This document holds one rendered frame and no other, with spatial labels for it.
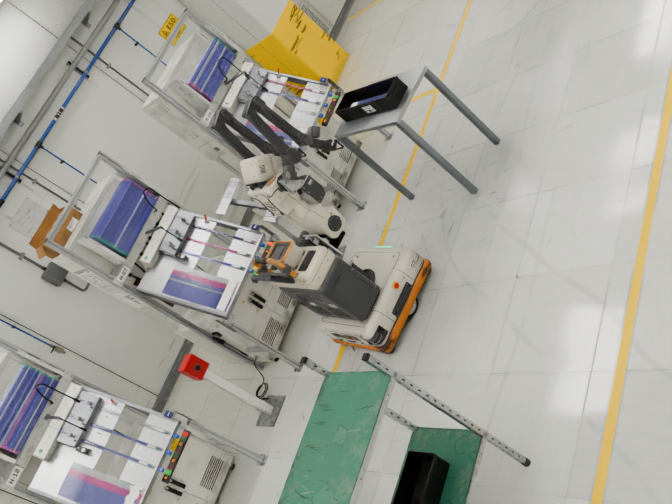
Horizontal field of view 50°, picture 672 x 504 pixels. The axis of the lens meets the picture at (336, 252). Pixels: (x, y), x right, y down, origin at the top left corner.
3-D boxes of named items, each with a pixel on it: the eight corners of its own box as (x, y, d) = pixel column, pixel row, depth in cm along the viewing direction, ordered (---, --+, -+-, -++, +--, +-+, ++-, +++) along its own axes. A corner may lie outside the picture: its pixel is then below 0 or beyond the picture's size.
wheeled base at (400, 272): (393, 356, 449) (366, 337, 438) (337, 345, 502) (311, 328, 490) (436, 263, 469) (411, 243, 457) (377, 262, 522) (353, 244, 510)
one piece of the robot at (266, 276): (306, 284, 431) (273, 281, 419) (278, 282, 460) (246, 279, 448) (308, 266, 432) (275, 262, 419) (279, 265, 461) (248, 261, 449)
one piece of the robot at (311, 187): (318, 208, 440) (292, 188, 430) (295, 211, 463) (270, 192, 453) (330, 187, 445) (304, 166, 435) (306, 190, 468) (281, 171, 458)
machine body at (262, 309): (310, 286, 582) (252, 246, 553) (278, 365, 552) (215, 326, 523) (266, 294, 632) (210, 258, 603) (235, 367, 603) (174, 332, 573)
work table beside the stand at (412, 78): (476, 194, 484) (395, 121, 446) (409, 200, 542) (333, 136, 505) (500, 139, 497) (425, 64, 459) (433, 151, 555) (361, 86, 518)
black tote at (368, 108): (345, 122, 503) (334, 112, 497) (356, 102, 508) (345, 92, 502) (397, 108, 455) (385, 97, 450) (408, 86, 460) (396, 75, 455)
